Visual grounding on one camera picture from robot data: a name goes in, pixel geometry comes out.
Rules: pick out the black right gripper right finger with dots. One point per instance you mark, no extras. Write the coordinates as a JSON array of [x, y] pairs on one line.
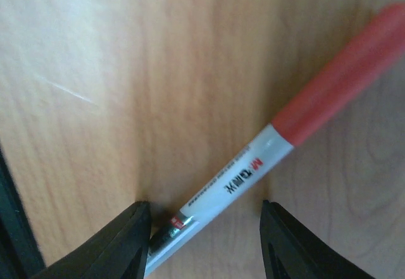
[[290, 250]]

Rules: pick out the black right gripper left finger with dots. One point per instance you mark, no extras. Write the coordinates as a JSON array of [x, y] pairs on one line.
[[118, 250]]

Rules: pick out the red cap whiteboard marker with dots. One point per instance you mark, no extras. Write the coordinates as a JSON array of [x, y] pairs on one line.
[[358, 65]]

